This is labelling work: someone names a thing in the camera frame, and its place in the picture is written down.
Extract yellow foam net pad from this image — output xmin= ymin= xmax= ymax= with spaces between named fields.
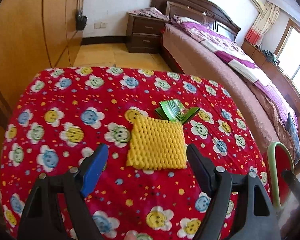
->
xmin=126 ymin=116 xmax=187 ymax=170

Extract dark wooden bed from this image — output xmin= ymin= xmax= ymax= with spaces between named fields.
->
xmin=151 ymin=0 xmax=300 ymax=161

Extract green paper wrapper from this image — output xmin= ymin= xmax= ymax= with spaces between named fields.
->
xmin=155 ymin=99 xmax=200 ymax=124

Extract pink cloth on nightstand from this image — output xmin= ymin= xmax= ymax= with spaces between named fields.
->
xmin=128 ymin=7 xmax=169 ymax=22

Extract red and cream curtain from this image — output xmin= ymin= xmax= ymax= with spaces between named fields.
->
xmin=245 ymin=1 xmax=281 ymax=46

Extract long wooden low cabinet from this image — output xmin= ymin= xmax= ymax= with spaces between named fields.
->
xmin=241 ymin=39 xmax=300 ymax=156

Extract dark wooden nightstand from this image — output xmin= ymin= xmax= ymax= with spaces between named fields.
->
xmin=126 ymin=14 xmax=166 ymax=54

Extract red smiley flower quilt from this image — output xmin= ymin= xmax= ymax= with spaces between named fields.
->
xmin=0 ymin=65 xmax=271 ymax=240

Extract red bin with green rim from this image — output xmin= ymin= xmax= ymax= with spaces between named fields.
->
xmin=263 ymin=142 xmax=294 ymax=212

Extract black bag on wardrobe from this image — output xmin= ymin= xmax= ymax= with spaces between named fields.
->
xmin=76 ymin=8 xmax=88 ymax=31

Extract blue plaid pillow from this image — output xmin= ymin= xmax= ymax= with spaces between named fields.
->
xmin=285 ymin=113 xmax=300 ymax=165

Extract window with wooden frame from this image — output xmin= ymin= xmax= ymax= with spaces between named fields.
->
xmin=275 ymin=20 xmax=300 ymax=95

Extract teal clothes on cabinet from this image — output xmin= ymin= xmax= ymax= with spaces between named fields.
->
xmin=262 ymin=49 xmax=280 ymax=66

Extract purple white floral duvet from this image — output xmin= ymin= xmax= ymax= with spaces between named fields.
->
xmin=171 ymin=16 xmax=298 ymax=127

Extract pink frilled bedspread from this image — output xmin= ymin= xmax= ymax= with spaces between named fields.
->
xmin=248 ymin=84 xmax=300 ymax=165

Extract orange wooden wardrobe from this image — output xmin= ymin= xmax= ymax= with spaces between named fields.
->
xmin=0 ymin=0 xmax=83 ymax=116

